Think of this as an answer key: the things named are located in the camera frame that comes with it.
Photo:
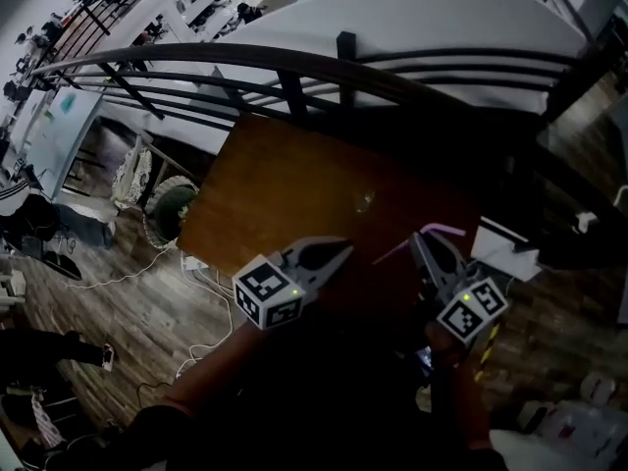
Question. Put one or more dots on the brown wooden table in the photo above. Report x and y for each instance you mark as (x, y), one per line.
(275, 189)

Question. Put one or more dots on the clear drinking glass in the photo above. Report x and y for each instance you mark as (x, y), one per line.
(365, 202)

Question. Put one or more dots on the person's left forearm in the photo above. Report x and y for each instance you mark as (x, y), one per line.
(216, 371)

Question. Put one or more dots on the black metal railing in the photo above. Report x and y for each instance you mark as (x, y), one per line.
(294, 91)

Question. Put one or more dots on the clear plastic storage box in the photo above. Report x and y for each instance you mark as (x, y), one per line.
(579, 430)

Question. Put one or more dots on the purple straw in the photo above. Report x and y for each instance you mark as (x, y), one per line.
(392, 252)

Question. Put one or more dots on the white table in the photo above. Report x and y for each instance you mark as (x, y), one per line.
(59, 135)

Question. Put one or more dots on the person's right forearm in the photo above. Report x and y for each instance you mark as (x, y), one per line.
(466, 400)

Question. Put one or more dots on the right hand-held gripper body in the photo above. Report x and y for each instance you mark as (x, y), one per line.
(471, 312)

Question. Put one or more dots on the distant black railing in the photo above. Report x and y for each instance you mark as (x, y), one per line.
(100, 22)

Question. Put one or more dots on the patterned folding chair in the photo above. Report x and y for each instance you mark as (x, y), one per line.
(130, 174)

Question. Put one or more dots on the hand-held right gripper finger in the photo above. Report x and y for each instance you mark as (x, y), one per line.
(421, 260)
(441, 258)

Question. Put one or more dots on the person's black shirt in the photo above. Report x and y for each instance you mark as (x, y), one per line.
(319, 400)

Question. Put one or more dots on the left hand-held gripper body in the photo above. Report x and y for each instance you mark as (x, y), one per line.
(267, 292)

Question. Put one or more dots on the woven basket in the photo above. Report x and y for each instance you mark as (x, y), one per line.
(172, 209)

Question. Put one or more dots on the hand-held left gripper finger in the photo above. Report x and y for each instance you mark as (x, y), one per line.
(333, 275)
(321, 253)

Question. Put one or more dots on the yellow black striped tape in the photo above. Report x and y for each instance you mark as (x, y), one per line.
(490, 341)

